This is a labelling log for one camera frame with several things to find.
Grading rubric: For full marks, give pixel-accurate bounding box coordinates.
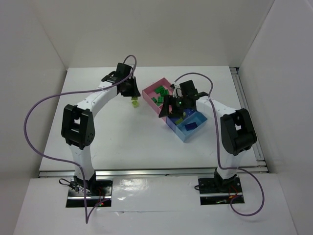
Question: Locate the green stepped lego assembly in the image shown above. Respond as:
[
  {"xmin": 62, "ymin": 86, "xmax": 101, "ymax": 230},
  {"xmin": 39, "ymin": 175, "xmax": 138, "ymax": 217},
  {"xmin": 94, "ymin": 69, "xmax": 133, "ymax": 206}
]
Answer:
[{"xmin": 157, "ymin": 96, "xmax": 164, "ymax": 103}]

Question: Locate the green 2x4 lego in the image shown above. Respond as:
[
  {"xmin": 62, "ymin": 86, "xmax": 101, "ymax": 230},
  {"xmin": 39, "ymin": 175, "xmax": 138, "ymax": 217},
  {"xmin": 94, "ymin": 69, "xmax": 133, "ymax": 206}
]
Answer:
[{"xmin": 155, "ymin": 86, "xmax": 169, "ymax": 96}]

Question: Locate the dark blue lego brick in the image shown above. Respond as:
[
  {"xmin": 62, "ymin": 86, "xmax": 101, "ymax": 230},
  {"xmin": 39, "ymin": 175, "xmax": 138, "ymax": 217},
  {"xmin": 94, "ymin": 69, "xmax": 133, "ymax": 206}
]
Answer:
[{"xmin": 184, "ymin": 122, "xmax": 198, "ymax": 131}]

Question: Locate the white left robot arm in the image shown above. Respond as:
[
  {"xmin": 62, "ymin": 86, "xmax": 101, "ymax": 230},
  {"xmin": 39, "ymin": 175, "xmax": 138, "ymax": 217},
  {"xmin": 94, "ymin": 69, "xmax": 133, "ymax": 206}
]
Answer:
[{"xmin": 61, "ymin": 63, "xmax": 140, "ymax": 191}]

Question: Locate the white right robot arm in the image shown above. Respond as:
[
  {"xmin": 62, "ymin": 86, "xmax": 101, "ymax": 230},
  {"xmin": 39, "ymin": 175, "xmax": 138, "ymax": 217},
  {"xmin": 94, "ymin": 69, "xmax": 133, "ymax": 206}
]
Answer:
[{"xmin": 159, "ymin": 80, "xmax": 257, "ymax": 187}]

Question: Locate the purple blue container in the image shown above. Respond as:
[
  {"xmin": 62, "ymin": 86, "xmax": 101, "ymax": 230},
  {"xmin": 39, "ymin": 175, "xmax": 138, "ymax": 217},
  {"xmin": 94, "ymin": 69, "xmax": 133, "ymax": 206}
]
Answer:
[{"xmin": 166, "ymin": 109, "xmax": 195, "ymax": 132}]

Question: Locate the large pink container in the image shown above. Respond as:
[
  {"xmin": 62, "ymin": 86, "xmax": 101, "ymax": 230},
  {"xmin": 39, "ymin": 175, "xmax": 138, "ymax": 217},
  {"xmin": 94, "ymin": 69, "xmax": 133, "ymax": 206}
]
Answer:
[{"xmin": 142, "ymin": 78, "xmax": 173, "ymax": 114}]

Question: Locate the light blue container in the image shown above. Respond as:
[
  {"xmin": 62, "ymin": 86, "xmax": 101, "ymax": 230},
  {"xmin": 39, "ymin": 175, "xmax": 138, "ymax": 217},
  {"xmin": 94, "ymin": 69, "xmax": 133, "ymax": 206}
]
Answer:
[{"xmin": 175, "ymin": 111, "xmax": 207, "ymax": 142}]

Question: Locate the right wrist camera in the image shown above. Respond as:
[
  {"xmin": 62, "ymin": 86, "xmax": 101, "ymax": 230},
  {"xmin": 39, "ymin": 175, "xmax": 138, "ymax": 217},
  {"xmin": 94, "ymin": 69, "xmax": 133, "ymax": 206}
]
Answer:
[{"xmin": 171, "ymin": 83, "xmax": 182, "ymax": 97}]

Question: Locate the aluminium front rail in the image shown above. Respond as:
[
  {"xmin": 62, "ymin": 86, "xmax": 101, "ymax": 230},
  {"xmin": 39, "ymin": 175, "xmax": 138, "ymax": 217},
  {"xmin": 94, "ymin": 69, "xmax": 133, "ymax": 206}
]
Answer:
[{"xmin": 39, "ymin": 167, "xmax": 268, "ymax": 177}]

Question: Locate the aluminium side rail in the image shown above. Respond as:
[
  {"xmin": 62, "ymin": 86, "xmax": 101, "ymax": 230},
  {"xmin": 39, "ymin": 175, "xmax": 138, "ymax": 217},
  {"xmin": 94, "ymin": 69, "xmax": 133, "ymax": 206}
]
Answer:
[{"xmin": 229, "ymin": 66, "xmax": 269, "ymax": 173}]

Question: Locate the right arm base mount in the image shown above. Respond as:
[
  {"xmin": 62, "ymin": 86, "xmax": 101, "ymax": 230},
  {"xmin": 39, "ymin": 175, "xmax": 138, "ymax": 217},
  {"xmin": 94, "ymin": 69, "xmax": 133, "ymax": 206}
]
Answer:
[{"xmin": 194, "ymin": 177, "xmax": 245, "ymax": 206}]

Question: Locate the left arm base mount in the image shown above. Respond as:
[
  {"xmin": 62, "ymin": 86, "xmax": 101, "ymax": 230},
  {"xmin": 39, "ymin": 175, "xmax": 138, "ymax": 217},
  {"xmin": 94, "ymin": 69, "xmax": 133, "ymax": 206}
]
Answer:
[{"xmin": 59, "ymin": 178, "xmax": 113, "ymax": 208}]

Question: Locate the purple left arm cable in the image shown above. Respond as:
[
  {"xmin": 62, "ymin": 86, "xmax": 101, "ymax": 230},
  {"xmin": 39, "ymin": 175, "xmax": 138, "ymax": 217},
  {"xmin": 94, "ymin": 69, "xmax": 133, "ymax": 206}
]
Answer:
[{"xmin": 23, "ymin": 55, "xmax": 137, "ymax": 224}]

